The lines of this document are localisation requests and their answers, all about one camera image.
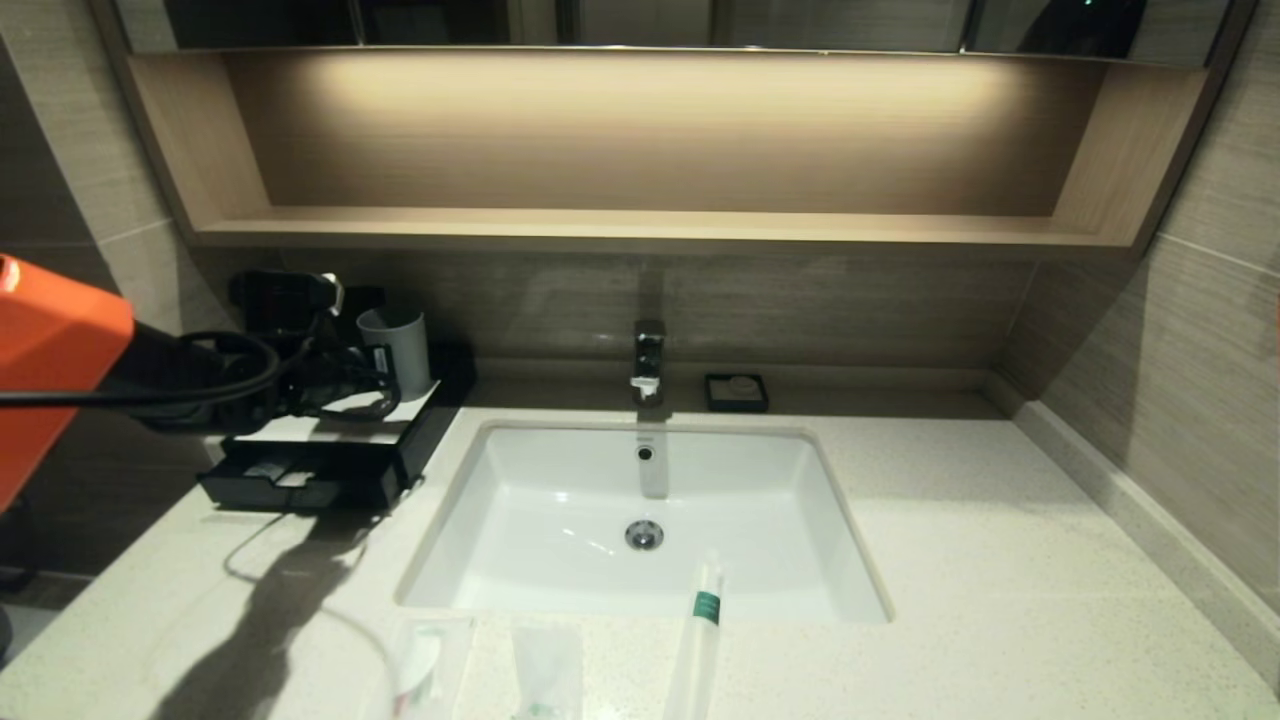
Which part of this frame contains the grey cup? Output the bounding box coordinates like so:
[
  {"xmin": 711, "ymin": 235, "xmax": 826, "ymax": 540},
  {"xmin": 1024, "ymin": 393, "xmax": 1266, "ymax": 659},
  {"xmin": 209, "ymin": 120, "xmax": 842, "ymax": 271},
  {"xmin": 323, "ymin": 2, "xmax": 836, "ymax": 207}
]
[{"xmin": 357, "ymin": 308, "xmax": 433, "ymax": 401}]

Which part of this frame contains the black amenity tray with drawer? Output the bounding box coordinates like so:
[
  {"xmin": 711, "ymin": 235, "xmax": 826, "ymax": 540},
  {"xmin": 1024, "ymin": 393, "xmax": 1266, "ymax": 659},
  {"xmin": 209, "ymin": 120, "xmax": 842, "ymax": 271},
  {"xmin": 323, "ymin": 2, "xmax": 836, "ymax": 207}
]
[{"xmin": 200, "ymin": 343, "xmax": 478, "ymax": 516}]

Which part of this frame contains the white sink basin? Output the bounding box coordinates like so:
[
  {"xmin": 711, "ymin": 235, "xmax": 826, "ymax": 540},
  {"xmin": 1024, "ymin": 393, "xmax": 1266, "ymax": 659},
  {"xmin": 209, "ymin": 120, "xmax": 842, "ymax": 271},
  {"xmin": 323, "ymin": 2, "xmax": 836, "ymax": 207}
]
[{"xmin": 397, "ymin": 420, "xmax": 891, "ymax": 623}]

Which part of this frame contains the chrome faucet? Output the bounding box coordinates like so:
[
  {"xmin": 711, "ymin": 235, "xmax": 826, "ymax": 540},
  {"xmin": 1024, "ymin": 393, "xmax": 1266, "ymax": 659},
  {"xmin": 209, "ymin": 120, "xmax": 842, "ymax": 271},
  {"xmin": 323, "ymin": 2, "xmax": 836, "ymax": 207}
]
[{"xmin": 630, "ymin": 320, "xmax": 668, "ymax": 406}]

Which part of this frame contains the clear packet with green item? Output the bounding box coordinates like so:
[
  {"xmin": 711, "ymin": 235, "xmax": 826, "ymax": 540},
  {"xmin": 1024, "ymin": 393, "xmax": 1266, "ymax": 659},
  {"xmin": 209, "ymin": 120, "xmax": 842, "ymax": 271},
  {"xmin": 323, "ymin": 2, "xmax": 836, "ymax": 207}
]
[{"xmin": 510, "ymin": 622, "xmax": 586, "ymax": 720}]

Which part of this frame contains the black soap dish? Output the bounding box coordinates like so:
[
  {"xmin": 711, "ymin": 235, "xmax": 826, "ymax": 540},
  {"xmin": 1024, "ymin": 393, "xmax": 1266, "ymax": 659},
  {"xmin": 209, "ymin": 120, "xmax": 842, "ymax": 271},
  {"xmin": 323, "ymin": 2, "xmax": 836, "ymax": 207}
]
[{"xmin": 704, "ymin": 374, "xmax": 770, "ymax": 414}]

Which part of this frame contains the long packet with green band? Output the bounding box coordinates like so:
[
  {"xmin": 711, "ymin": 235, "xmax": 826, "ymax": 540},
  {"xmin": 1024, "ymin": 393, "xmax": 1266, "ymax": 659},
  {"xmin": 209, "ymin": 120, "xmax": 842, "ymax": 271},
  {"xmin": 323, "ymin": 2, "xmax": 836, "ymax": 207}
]
[{"xmin": 660, "ymin": 550, "xmax": 729, "ymax": 720}]

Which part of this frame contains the mirror cabinet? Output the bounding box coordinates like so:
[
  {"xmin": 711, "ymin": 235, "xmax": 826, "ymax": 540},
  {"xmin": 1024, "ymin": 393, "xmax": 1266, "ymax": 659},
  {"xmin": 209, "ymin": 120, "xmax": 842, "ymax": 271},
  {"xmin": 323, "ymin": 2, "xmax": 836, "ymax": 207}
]
[{"xmin": 115, "ymin": 0, "xmax": 1231, "ymax": 59}]

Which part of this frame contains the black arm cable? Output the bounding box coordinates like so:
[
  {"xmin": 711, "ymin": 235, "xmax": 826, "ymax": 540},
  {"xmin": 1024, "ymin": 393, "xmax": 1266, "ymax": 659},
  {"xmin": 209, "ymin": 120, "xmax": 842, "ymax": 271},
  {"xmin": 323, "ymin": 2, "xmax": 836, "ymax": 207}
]
[{"xmin": 0, "ymin": 333, "xmax": 283, "ymax": 409}]

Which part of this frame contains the wooden wall shelf niche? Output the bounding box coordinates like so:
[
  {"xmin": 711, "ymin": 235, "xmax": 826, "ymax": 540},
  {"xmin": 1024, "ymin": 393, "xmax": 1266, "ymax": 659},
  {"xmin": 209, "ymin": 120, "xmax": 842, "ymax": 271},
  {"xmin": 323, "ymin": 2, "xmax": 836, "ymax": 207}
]
[{"xmin": 95, "ymin": 50, "xmax": 1251, "ymax": 261}]

